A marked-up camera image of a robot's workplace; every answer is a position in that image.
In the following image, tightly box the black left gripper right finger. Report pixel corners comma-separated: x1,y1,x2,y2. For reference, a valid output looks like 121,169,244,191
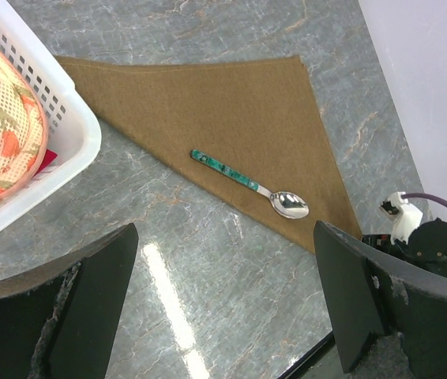
314,221,447,378

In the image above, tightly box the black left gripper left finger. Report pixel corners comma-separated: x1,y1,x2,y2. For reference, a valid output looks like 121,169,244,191
0,223,138,378

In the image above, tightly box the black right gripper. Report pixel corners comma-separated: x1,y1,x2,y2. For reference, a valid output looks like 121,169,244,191
361,218,447,278

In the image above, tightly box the green handled metal spoon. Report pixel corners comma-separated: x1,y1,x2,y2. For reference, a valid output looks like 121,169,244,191
190,149,310,220

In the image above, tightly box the brown cloth napkin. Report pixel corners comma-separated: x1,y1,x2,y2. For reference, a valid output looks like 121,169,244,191
58,57,362,250

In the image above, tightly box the red item in basket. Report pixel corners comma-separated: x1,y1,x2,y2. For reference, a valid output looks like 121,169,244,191
27,149,58,175

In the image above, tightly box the white plastic basket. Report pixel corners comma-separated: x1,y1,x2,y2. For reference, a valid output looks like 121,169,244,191
0,1,102,231

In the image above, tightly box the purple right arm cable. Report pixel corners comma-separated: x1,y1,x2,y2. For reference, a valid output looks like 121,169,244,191
403,192,447,230

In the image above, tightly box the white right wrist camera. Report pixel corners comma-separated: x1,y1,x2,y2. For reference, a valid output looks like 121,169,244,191
380,192,423,245

